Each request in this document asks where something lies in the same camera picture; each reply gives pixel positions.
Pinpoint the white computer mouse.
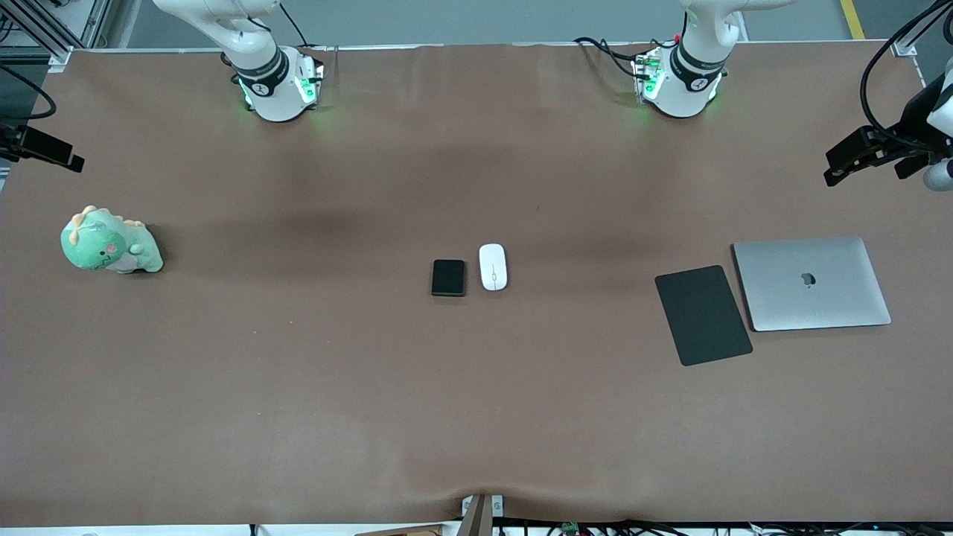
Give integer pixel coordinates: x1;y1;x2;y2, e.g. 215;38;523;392
479;243;509;292

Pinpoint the black phone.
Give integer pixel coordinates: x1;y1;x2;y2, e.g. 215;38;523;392
431;259;467;298

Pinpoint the black mouse pad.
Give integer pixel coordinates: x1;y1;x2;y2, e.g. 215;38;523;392
654;265;753;367

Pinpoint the green dinosaur plush toy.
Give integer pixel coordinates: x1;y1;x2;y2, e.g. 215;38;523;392
60;205;165;275

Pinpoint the silver laptop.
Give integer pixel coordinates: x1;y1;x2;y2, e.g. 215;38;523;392
732;237;893;333

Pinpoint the aluminium frame profile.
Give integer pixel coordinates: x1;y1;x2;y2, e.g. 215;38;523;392
0;0;112;64

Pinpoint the black left arm base cable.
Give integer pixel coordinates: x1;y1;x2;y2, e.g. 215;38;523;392
573;36;643;81

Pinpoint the black arm base cable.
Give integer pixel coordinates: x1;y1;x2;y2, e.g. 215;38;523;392
279;0;312;49
573;36;643;81

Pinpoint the black right arm base cable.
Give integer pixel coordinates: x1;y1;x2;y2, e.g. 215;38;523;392
279;0;312;49

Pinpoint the front camera mount bracket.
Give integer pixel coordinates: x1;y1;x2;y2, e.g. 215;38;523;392
461;494;505;536

